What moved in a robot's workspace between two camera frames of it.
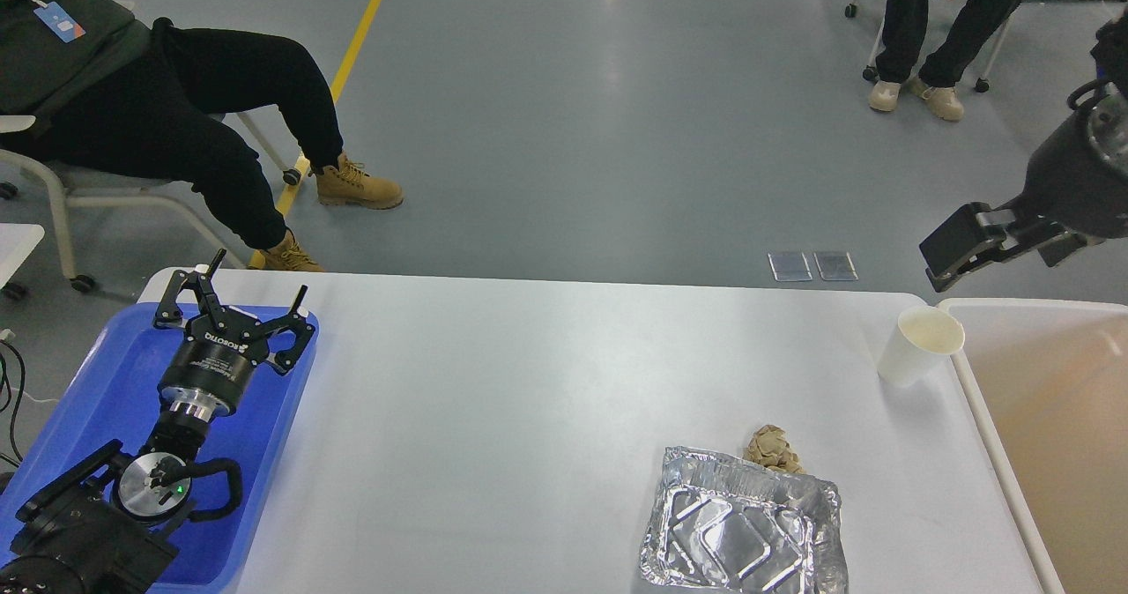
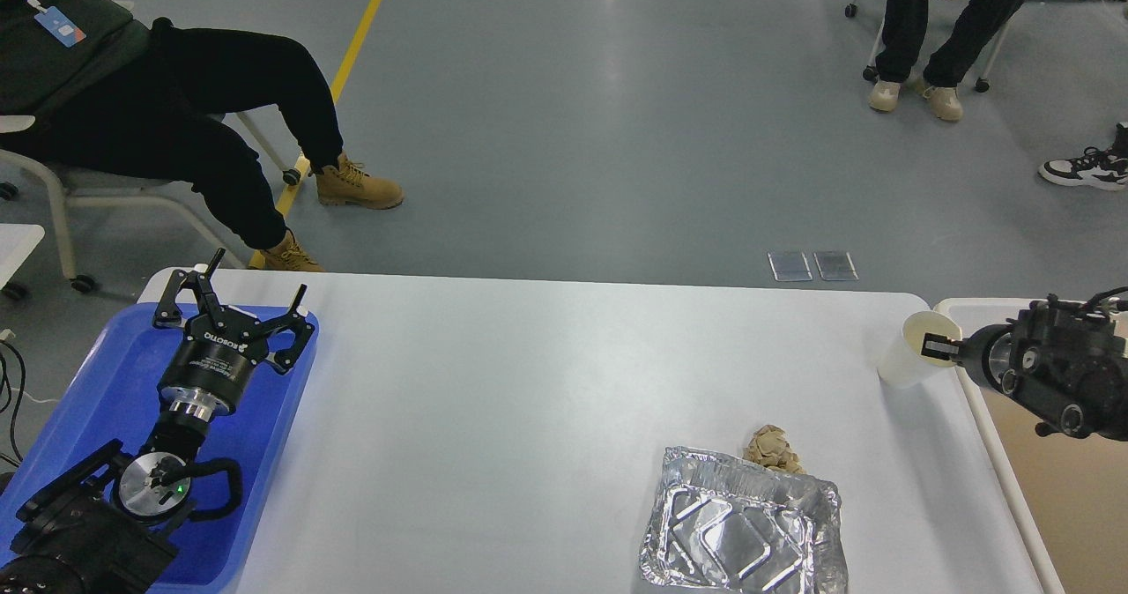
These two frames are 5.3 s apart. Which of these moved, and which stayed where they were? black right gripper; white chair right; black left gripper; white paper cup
Moved: black right gripper
Stayed: black left gripper; white paper cup; white chair right
